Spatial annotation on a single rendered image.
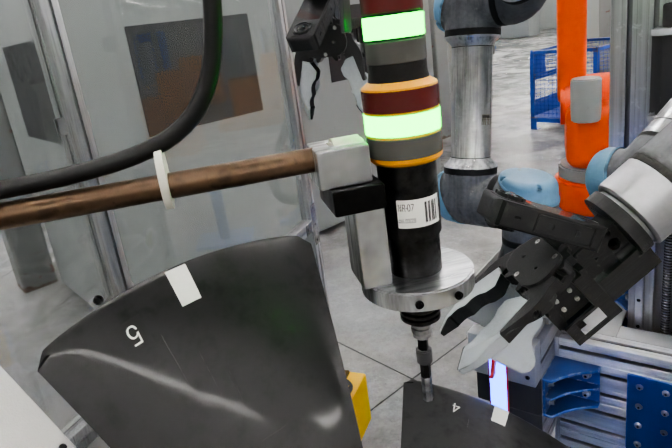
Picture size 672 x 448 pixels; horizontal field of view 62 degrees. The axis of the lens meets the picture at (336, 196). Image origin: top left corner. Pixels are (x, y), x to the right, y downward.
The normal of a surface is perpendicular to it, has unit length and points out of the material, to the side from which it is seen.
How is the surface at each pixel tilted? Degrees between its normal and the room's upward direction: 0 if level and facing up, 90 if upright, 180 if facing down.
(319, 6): 33
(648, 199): 67
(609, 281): 88
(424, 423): 9
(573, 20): 96
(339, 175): 90
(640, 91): 90
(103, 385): 56
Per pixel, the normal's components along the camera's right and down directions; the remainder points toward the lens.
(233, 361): 0.16, -0.45
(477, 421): 0.14, -0.94
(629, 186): -0.58, -0.44
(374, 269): 0.23, 0.26
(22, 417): 0.62, -0.62
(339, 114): 0.66, 0.14
